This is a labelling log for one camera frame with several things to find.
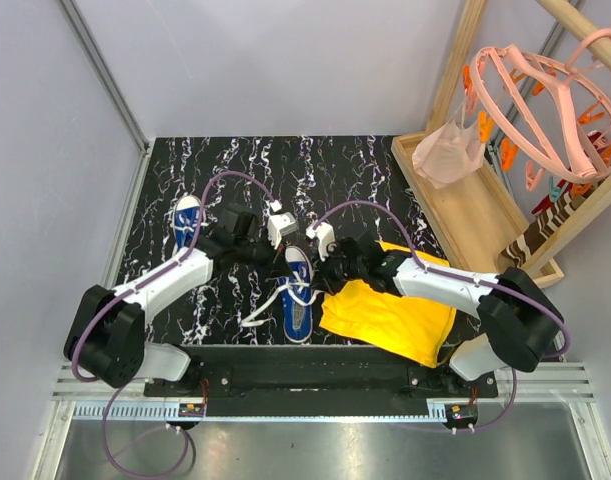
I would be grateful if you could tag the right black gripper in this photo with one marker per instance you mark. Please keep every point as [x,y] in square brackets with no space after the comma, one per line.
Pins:
[323,280]

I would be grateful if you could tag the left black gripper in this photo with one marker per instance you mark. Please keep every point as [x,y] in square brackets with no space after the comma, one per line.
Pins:
[275,257]

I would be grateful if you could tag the blue sneaker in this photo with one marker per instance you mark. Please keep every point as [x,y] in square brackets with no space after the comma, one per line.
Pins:
[187,215]
[297,298]

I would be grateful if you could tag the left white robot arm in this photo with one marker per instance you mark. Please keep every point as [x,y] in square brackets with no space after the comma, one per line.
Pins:
[107,340]

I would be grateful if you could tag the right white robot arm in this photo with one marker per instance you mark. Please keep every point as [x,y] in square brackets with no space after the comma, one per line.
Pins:
[519,322]

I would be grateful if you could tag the black marble pattern mat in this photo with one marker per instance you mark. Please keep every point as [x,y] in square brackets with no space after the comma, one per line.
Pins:
[308,175]

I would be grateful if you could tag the white shoelace far sneaker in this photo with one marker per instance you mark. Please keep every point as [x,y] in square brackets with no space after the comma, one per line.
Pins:
[184,234]

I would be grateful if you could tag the yellow folded cloth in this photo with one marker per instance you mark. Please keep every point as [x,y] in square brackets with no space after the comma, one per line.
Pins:
[414,328]

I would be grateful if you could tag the pink mesh bag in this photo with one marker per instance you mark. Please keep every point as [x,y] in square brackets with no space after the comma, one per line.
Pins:
[450,153]

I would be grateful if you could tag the brown striped cloth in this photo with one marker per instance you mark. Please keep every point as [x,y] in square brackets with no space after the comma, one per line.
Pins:
[546,223]

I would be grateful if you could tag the pink round clothes hanger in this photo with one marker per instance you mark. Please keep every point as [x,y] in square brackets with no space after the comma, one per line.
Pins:
[550,111]

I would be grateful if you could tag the aluminium corner profile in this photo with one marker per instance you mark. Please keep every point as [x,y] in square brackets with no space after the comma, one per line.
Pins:
[89,45]

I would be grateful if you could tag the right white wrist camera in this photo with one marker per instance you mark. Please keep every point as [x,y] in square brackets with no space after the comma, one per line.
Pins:
[322,234]

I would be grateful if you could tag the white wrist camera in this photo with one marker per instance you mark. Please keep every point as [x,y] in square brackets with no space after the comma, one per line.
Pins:
[322,234]
[279,226]

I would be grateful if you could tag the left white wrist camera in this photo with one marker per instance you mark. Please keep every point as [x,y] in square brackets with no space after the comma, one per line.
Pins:
[279,226]

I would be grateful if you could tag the wooden rack frame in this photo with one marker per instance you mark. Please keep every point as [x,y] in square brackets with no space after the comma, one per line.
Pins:
[474,218]

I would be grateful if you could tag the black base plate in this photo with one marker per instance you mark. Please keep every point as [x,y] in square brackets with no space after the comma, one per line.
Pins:
[318,382]

